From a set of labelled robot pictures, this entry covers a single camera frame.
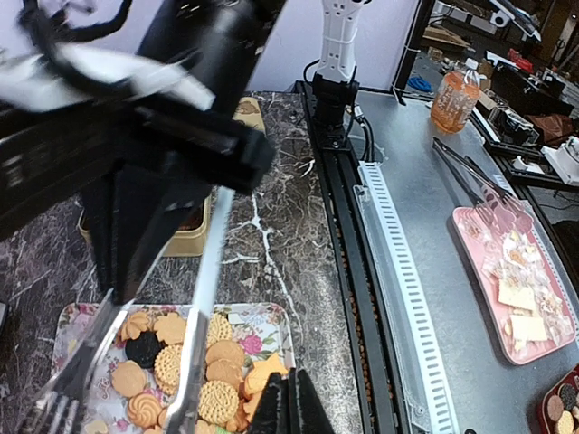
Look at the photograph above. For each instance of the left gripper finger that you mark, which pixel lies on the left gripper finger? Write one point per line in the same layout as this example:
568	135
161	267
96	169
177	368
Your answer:
290	405

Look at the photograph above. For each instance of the round patterned biscuit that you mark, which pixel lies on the round patterned biscuit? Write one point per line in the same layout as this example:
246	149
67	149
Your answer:
167	368

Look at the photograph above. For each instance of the orange drink bottle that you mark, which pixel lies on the orange drink bottle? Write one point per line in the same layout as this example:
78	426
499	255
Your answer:
456	97

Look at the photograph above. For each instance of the black tongs on bench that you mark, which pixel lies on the black tongs on bench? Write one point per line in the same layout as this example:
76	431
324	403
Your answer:
474	170

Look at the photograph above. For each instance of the white slotted cable duct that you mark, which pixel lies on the white slotted cable duct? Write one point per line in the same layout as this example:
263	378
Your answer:
427	395

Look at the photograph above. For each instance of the floral cookie tray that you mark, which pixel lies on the floral cookie tray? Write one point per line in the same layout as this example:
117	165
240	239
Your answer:
262	329

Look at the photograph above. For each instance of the right black frame post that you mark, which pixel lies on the right black frame post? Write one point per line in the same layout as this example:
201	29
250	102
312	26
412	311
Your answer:
411	47

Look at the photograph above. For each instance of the black sandwich cookie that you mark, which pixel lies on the black sandwich cookie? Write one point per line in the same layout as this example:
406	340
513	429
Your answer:
144	350

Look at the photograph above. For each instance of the bear printed tin lid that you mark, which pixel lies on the bear printed tin lid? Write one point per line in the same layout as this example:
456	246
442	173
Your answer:
248	112

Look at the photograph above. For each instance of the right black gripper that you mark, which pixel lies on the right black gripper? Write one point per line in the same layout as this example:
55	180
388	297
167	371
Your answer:
165	156

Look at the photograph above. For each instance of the gold cookie tin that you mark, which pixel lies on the gold cookie tin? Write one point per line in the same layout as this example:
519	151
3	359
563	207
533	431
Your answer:
189	240

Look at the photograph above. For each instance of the star shaped cookie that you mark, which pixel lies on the star shaped cookie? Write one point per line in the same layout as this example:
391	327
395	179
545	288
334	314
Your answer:
258	376

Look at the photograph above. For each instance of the pink snack tray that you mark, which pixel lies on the pink snack tray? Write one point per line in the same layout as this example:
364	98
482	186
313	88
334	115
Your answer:
525	296

